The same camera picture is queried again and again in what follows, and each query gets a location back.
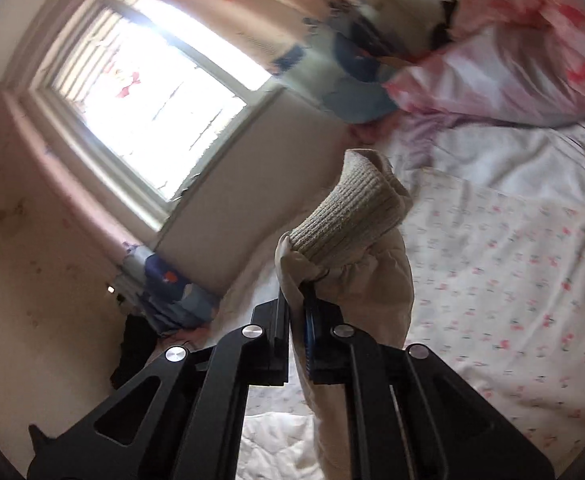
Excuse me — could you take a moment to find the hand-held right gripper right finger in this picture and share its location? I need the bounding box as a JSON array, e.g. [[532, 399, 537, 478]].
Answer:
[[300, 292, 556, 480]]

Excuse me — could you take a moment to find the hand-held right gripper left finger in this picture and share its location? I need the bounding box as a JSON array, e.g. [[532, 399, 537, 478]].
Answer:
[[26, 300, 293, 480]]

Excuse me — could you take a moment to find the beige jacket with ribbed cuffs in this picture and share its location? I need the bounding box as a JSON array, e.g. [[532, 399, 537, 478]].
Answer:
[[275, 149, 414, 480]]

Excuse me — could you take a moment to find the dark cloth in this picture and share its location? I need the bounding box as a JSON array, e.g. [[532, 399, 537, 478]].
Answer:
[[110, 312, 193, 391]]

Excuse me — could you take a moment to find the cherry print bed sheet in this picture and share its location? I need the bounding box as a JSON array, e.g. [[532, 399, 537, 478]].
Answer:
[[245, 167, 585, 461]]

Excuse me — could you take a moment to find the pink curtain with blue hem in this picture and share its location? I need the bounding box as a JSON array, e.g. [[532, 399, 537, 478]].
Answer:
[[82, 0, 403, 123]]

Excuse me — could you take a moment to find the white quilted blanket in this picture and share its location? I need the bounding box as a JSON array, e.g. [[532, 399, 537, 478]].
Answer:
[[205, 112, 585, 480]]

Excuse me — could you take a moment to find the window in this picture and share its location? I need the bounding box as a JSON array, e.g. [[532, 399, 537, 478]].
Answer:
[[30, 0, 283, 233]]

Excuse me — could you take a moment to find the pink floral pillow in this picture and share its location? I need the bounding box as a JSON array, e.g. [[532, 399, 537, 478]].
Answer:
[[383, 0, 585, 128]]

